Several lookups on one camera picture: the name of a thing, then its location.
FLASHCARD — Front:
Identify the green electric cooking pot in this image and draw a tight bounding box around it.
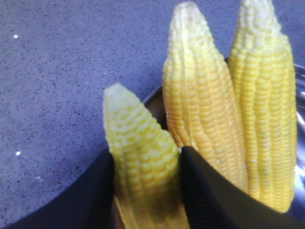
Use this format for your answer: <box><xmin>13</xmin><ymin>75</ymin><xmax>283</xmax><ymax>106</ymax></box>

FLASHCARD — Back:
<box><xmin>144</xmin><ymin>65</ymin><xmax>305</xmax><ymax>222</ymax></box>

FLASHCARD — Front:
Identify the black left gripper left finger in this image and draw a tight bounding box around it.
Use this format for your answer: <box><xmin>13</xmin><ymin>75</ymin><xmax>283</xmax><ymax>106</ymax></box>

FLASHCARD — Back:
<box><xmin>8</xmin><ymin>150</ymin><xmax>115</xmax><ymax>229</ymax></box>

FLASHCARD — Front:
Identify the yellow corn cob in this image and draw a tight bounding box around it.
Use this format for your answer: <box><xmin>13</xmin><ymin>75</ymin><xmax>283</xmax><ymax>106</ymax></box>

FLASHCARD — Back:
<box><xmin>228</xmin><ymin>0</ymin><xmax>297</xmax><ymax>213</ymax></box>
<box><xmin>102</xmin><ymin>83</ymin><xmax>189</xmax><ymax>229</ymax></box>
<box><xmin>163</xmin><ymin>1</ymin><xmax>248</xmax><ymax>192</ymax></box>

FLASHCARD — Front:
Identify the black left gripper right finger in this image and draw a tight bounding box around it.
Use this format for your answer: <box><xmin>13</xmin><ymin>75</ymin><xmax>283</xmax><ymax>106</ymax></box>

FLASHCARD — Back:
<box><xmin>181</xmin><ymin>146</ymin><xmax>305</xmax><ymax>229</ymax></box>

